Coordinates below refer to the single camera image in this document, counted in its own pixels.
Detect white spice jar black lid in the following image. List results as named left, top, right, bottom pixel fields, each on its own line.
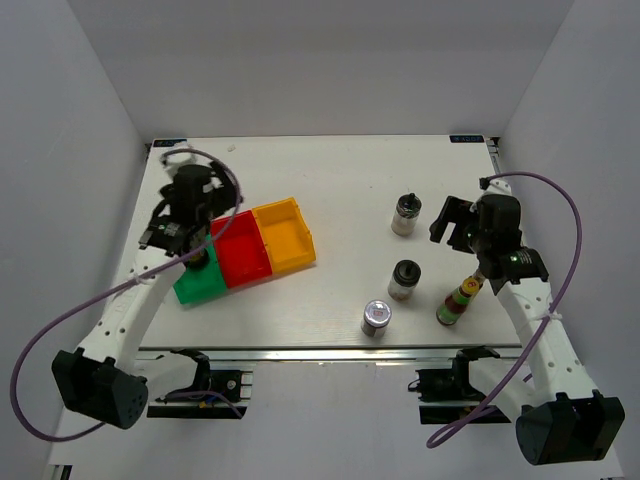
left=391, top=192, right=422, bottom=236

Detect red lid sauce jar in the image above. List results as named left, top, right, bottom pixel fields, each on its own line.
left=186, top=232, right=209, bottom=270

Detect silver lid jar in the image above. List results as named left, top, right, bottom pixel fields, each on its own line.
left=361, top=300, right=392, bottom=338

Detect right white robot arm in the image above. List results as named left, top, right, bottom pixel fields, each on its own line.
left=427, top=194, right=625, bottom=465

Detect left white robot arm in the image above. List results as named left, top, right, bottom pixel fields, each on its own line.
left=52, top=161, right=242, bottom=429

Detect red plastic bin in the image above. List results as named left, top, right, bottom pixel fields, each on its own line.
left=211, top=210, right=272, bottom=289

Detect left blue table label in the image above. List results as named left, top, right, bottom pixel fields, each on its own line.
left=152, top=138, right=187, bottom=148

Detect blue table label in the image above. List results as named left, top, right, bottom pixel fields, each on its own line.
left=152, top=138, right=187, bottom=148
left=449, top=134, right=485, bottom=143

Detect right blue table label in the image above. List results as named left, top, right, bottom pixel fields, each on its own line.
left=449, top=134, right=485, bottom=143

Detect green plastic bin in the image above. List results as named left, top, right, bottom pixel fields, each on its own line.
left=173, top=244, right=227, bottom=305

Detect red chili sauce bottle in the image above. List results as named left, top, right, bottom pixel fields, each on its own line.
left=436, top=275, right=484, bottom=326

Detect yellow plastic bin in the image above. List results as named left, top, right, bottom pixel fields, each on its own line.
left=252, top=197, right=316, bottom=274

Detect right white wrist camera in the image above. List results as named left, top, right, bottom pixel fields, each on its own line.
left=479, top=177, right=513, bottom=198

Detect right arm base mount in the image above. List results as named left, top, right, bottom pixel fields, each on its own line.
left=407, top=346, right=516, bottom=426

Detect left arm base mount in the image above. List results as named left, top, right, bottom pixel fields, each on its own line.
left=134, top=348, right=253, bottom=419

